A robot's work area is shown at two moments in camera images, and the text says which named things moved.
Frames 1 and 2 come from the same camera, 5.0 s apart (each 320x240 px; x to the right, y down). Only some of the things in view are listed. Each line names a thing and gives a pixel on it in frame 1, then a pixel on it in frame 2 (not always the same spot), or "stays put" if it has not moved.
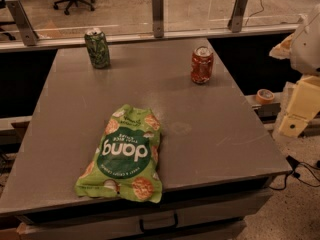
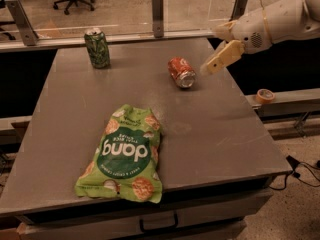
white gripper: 309,47 to 250,30
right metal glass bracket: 235,20 stays put
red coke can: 201,67 to 182,72
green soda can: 97,43 stays put
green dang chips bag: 125,159 stays put
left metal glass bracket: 29,36 stays put
